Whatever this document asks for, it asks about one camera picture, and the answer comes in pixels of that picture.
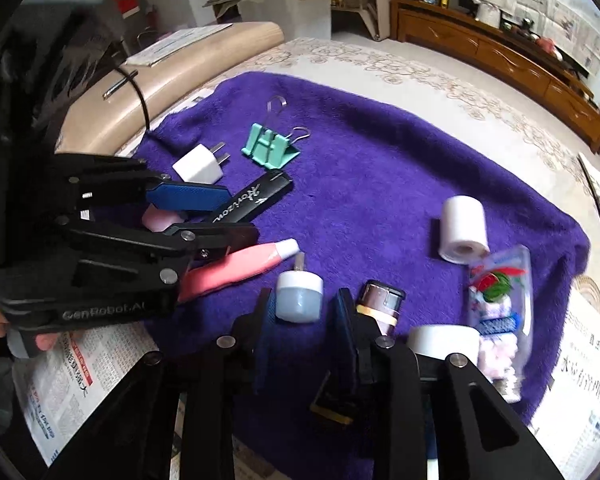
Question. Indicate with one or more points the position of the wall newspapers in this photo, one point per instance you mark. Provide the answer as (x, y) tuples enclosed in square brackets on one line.
[(545, 5)]

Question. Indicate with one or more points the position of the small white blue bottle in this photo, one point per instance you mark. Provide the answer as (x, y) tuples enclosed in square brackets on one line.
[(300, 300)]

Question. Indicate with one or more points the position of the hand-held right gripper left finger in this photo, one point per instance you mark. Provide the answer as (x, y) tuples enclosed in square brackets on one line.
[(262, 350)]

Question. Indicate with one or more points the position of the brown rectangular tin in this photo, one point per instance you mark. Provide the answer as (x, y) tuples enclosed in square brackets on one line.
[(380, 305)]

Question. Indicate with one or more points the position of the newspaper sheet with large headline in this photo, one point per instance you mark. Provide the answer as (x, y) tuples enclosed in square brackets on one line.
[(580, 410)]

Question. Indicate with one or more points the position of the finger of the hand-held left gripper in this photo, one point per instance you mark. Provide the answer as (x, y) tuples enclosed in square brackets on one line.
[(215, 237), (185, 197)]

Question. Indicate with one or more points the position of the pink correction pen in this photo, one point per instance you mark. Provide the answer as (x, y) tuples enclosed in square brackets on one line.
[(240, 260)]

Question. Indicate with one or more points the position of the white tape roll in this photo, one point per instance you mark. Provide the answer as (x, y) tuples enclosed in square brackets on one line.
[(462, 225)]

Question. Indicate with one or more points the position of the clear plastic candy bottle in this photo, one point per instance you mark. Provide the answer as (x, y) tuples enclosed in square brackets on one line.
[(500, 320)]

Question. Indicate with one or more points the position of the wooden cabinet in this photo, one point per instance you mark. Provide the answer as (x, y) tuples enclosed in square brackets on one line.
[(505, 65)]

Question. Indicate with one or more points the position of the white box base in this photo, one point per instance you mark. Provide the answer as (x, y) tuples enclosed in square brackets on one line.
[(290, 15)]

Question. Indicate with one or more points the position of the purple towel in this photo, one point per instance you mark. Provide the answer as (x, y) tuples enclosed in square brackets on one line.
[(380, 185)]

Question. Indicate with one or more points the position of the white charger plug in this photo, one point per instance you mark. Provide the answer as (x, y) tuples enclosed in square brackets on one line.
[(197, 165)]

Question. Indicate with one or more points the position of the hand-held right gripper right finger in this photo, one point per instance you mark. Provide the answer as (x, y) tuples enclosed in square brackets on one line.
[(345, 340)]

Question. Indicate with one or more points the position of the white booklet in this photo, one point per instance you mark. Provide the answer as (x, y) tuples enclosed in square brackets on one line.
[(180, 42)]

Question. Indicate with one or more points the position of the blue and white bottle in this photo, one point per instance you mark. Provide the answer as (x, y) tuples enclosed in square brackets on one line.
[(445, 340)]

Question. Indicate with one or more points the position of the pink object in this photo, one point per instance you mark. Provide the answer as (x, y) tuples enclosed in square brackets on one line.
[(550, 47)]

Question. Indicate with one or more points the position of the green binder clip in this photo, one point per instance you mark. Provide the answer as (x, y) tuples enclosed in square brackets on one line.
[(267, 147)]

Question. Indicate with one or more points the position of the black slim box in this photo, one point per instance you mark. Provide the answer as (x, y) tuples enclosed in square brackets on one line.
[(260, 192)]

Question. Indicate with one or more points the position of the pink eraser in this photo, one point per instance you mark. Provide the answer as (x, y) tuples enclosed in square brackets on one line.
[(157, 219)]

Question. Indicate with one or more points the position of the white jar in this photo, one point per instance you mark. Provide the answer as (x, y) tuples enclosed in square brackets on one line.
[(488, 15)]

